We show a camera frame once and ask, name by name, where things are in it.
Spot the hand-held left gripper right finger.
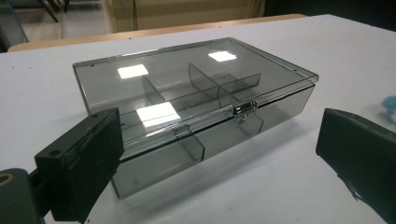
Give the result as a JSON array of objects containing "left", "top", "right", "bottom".
[{"left": 316, "top": 107, "right": 396, "bottom": 224}]

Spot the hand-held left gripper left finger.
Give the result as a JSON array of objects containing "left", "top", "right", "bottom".
[{"left": 35, "top": 107, "right": 125, "bottom": 224}]

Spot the black metal stand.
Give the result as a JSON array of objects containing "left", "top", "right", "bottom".
[{"left": 8, "top": 0, "right": 71, "bottom": 23}]

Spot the white and blue plush toy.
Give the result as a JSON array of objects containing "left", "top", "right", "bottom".
[{"left": 382, "top": 95, "right": 396, "bottom": 124}]

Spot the wooden table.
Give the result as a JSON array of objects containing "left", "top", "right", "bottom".
[{"left": 7, "top": 13, "right": 307, "bottom": 53}]

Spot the black curtain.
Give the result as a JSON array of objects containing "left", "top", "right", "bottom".
[{"left": 263, "top": 0, "right": 396, "bottom": 32}]

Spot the clear grey compartment box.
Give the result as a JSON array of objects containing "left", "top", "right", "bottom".
[{"left": 73, "top": 36, "right": 319, "bottom": 200}]

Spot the beige wooden cabinet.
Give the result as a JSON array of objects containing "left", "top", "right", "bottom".
[{"left": 101, "top": 0, "right": 265, "bottom": 34}]

